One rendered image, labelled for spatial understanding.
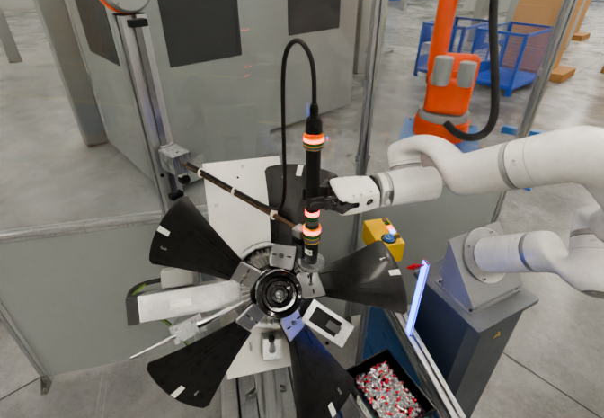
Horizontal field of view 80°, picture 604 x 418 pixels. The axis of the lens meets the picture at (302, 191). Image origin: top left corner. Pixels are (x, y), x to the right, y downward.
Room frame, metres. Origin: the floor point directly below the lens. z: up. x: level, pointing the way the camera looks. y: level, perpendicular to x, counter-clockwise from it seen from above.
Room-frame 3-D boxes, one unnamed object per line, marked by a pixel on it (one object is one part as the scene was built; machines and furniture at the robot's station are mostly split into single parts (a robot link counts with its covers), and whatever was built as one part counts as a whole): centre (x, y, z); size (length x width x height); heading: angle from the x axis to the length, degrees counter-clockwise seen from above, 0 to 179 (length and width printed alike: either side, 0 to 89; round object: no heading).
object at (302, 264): (0.71, -0.02, 1.31); 0.09 x 0.07 x 0.10; 48
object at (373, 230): (1.07, -0.31, 1.02); 0.16 x 0.10 x 0.11; 13
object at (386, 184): (0.74, -0.19, 1.46); 0.09 x 0.03 x 0.08; 13
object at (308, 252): (0.70, -0.02, 1.46); 0.04 x 0.04 x 0.46
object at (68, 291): (1.40, 0.13, 0.50); 2.59 x 0.03 x 0.91; 103
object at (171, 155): (1.12, 0.44, 1.35); 0.10 x 0.07 x 0.09; 48
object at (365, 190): (0.73, -0.13, 1.47); 0.11 x 0.10 x 0.07; 103
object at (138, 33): (1.15, 0.48, 1.48); 0.05 x 0.03 x 0.62; 138
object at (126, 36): (1.18, 0.51, 0.90); 0.08 x 0.06 x 1.80; 138
